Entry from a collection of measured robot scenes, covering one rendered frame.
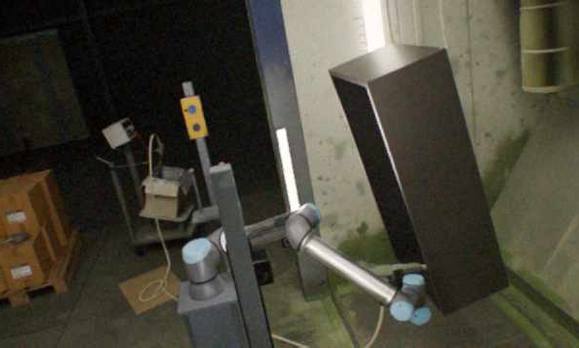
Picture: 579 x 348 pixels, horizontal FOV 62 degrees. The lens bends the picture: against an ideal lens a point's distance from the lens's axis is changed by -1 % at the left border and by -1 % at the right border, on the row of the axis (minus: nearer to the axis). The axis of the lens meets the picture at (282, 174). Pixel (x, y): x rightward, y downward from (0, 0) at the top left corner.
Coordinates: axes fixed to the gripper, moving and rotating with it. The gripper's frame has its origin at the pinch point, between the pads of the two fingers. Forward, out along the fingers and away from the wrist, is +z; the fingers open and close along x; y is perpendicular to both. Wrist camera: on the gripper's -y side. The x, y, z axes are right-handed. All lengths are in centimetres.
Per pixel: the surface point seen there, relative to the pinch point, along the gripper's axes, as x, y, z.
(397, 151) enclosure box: -12, -69, -22
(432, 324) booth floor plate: 47, 49, 23
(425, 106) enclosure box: -2, -88, -24
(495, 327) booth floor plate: 75, 43, 3
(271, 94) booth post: -39, -80, 91
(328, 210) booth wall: 1, -3, 88
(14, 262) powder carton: -229, 74, 214
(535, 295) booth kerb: 104, 29, 8
